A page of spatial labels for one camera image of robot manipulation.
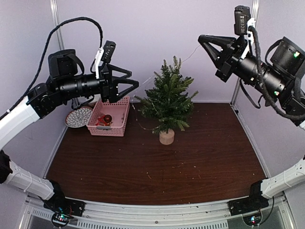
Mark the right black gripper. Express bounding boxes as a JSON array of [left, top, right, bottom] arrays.
[[198, 34, 287, 101]]

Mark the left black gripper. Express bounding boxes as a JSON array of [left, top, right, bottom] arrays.
[[58, 63, 139, 103]]

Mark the fairy light string with battery box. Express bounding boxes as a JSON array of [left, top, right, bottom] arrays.
[[131, 45, 203, 131]]

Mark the small green christmas tree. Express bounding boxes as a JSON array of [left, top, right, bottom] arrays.
[[135, 56, 198, 145]]

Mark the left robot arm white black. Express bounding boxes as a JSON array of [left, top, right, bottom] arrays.
[[0, 49, 139, 212]]

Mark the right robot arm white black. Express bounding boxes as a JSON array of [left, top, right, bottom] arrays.
[[198, 35, 305, 128]]

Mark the pink plastic basket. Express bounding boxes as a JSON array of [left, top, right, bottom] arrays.
[[86, 96, 130, 137]]

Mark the red ball ornament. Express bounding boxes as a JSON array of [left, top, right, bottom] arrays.
[[103, 114, 112, 123]]

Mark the gold star ornament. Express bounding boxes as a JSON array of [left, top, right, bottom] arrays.
[[96, 119, 112, 126]]

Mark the blue white patterned plate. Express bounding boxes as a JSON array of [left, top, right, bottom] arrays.
[[65, 106, 93, 128]]

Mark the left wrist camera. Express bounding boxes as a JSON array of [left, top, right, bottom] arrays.
[[93, 40, 116, 79]]

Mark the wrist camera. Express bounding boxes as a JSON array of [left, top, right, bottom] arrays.
[[93, 40, 116, 79], [234, 5, 255, 47]]

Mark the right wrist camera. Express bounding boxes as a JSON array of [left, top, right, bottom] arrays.
[[234, 5, 255, 47]]

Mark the right aluminium corner post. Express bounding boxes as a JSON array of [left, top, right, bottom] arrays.
[[230, 0, 260, 105]]

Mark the aluminium corner post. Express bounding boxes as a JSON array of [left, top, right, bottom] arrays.
[[230, 0, 260, 105], [50, 0, 64, 50]]

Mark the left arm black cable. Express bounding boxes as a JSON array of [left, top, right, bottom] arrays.
[[0, 19, 103, 120]]

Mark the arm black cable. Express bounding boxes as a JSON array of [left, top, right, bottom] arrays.
[[240, 27, 305, 121], [0, 19, 103, 120]]

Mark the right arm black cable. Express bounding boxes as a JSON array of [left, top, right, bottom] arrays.
[[240, 27, 305, 121]]

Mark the left aluminium corner post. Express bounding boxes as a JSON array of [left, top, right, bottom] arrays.
[[50, 0, 64, 50]]

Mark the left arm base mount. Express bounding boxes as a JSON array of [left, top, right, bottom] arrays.
[[41, 197, 85, 228]]

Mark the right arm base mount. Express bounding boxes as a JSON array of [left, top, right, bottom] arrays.
[[228, 198, 269, 227]]

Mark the aluminium front rail frame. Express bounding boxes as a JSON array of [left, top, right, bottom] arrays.
[[18, 188, 298, 229]]

